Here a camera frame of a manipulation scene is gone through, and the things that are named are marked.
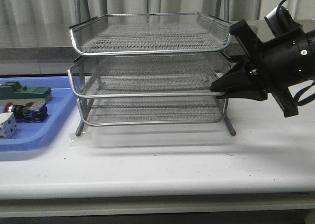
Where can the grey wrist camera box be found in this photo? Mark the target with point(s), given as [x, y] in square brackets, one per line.
[280, 21]

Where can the red emergency stop push button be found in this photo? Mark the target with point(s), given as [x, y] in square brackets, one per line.
[31, 112]

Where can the blue plastic tray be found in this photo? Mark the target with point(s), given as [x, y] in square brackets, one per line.
[29, 135]

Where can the clear tape under rack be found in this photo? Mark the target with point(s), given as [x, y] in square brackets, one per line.
[79, 141]

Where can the green terminal block component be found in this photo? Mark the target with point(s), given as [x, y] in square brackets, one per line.
[13, 91]

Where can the grey granite counter ledge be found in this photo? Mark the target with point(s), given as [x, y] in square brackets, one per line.
[35, 49]

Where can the silver mesh tray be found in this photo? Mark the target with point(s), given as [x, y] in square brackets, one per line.
[132, 34]
[127, 111]
[147, 75]

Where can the grey pleated curtain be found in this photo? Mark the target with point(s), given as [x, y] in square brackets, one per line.
[63, 11]

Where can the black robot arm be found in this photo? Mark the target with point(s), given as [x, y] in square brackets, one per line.
[269, 67]

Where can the silver metal rack frame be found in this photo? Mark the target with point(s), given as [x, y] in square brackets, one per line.
[149, 69]

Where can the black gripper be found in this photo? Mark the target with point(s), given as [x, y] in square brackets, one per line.
[282, 62]

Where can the white circuit breaker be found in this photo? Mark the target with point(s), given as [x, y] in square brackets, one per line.
[7, 125]

